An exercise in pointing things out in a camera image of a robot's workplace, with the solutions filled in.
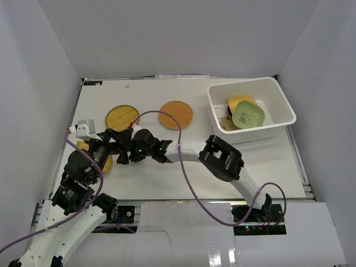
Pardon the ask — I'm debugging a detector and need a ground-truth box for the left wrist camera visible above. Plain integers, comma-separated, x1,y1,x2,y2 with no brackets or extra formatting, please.
67,120,102,142

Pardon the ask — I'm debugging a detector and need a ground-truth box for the round orange woven plate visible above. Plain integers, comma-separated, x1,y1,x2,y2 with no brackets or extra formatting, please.
159,100,194,130

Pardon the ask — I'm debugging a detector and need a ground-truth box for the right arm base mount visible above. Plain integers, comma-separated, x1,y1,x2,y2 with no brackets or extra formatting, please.
234,204,286,236

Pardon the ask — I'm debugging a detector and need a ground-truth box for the rectangular bamboo tray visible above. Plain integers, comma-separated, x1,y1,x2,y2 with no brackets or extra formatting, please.
76,141,113,174

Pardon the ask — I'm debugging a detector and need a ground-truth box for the cream floral round plate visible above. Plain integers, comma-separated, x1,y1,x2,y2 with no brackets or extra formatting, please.
220,114,239,131

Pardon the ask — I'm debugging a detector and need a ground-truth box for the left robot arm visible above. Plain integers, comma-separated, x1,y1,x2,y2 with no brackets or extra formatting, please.
9,124,132,266

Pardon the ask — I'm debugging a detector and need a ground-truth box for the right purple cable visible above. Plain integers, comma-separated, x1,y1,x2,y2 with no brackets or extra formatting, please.
130,110,287,228

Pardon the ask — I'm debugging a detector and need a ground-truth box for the round green-rimmed bamboo plate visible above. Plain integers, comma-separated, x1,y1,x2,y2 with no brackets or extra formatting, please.
105,105,139,131

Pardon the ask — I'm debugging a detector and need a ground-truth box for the green square plate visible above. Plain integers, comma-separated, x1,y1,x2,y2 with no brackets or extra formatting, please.
232,101,265,130

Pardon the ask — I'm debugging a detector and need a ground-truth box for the dark gold-patterned round plate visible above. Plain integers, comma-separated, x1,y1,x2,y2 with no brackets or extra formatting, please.
227,106,234,117

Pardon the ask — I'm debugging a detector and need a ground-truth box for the white plastic bin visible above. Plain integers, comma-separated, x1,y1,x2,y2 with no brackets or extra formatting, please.
207,77,296,144

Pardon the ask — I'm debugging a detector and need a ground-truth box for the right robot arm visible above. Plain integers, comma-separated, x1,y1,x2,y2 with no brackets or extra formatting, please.
117,129,272,222

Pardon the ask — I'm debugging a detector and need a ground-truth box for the yellow square plate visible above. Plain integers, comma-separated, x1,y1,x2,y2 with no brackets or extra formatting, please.
228,95,256,113

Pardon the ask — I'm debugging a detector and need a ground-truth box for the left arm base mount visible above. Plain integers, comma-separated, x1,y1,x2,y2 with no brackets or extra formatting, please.
93,205,137,234

